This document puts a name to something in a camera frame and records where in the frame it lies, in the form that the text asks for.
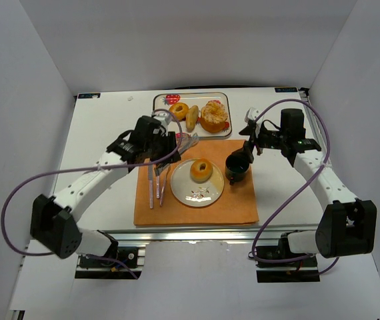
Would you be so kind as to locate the golden bagel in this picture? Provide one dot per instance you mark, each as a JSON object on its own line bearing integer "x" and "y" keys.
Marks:
{"x": 201, "y": 170}

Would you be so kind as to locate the fork pink handle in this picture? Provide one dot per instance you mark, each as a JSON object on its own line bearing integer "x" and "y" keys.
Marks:
{"x": 163, "y": 186}

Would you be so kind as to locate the left table label sticker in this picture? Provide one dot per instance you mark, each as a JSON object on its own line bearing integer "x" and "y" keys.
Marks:
{"x": 88, "y": 95}

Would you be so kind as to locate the sugar topped round bread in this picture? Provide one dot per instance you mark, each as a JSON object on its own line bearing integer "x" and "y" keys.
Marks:
{"x": 213, "y": 116}

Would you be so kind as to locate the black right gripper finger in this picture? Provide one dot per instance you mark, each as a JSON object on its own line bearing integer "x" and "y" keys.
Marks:
{"x": 246, "y": 152}
{"x": 237, "y": 155}

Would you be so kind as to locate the right table label sticker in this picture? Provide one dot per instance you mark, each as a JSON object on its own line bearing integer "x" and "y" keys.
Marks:
{"x": 286, "y": 89}

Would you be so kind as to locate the orange cloth placemat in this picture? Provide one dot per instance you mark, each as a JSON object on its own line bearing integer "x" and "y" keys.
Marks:
{"x": 236, "y": 205}

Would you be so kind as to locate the round white yellow plate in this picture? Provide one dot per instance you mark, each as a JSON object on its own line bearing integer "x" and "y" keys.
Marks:
{"x": 192, "y": 193}

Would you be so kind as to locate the spoon pink handle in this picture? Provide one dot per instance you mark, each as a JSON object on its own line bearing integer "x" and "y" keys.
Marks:
{"x": 158, "y": 187}

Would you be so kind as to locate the black cup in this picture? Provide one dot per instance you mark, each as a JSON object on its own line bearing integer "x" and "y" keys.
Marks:
{"x": 235, "y": 171}

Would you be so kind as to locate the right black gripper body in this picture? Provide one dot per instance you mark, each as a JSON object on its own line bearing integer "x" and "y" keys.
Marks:
{"x": 252, "y": 134}

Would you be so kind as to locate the elongated bread roll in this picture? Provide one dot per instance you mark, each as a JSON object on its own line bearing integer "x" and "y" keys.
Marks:
{"x": 191, "y": 118}

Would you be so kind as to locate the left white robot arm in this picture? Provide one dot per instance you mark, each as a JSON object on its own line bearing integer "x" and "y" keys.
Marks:
{"x": 54, "y": 219}

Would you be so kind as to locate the table label sticker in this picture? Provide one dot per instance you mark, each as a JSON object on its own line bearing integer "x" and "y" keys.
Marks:
{"x": 88, "y": 95}
{"x": 286, "y": 89}

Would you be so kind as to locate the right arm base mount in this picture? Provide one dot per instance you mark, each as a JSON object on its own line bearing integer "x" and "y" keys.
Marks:
{"x": 301, "y": 271}

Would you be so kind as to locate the aluminium table frame rail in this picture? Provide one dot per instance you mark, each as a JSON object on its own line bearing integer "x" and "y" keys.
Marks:
{"x": 196, "y": 235}

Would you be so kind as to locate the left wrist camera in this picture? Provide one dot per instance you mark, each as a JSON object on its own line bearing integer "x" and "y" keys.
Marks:
{"x": 162, "y": 116}

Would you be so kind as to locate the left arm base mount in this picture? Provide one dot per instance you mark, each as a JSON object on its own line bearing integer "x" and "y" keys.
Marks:
{"x": 127, "y": 264}

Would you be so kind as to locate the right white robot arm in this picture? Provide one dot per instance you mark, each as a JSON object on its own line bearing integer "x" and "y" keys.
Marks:
{"x": 347, "y": 226}

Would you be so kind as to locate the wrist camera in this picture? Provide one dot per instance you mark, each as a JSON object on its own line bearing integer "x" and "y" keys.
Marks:
{"x": 162, "y": 116}
{"x": 253, "y": 118}

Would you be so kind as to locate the table knife pink handle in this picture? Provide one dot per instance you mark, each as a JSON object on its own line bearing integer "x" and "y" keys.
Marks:
{"x": 150, "y": 181}

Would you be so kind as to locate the strawberry pattern rectangular tray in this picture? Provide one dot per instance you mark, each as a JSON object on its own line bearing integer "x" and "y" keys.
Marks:
{"x": 179, "y": 104}

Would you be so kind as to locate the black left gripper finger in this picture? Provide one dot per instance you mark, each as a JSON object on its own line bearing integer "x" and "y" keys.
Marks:
{"x": 159, "y": 167}
{"x": 174, "y": 142}

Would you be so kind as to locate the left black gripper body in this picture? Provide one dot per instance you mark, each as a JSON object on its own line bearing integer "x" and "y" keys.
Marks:
{"x": 167, "y": 146}

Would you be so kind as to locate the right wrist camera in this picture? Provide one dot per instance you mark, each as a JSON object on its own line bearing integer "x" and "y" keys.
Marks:
{"x": 253, "y": 118}

